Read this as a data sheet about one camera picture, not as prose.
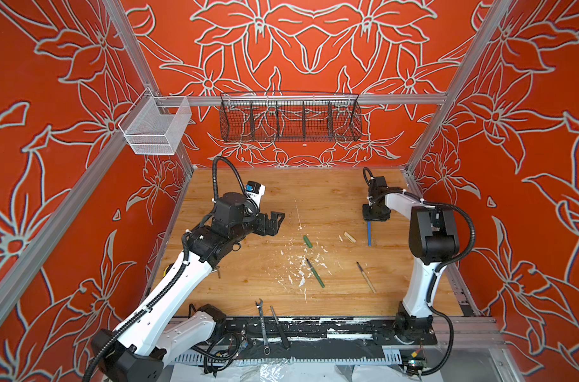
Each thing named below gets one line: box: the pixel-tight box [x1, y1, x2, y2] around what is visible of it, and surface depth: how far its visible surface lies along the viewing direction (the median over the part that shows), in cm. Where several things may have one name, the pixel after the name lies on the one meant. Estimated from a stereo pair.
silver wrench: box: [254, 298, 272, 356], surface depth 75 cm
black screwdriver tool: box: [269, 305, 291, 350], surface depth 73 cm
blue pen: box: [367, 221, 372, 247], surface depth 97 cm
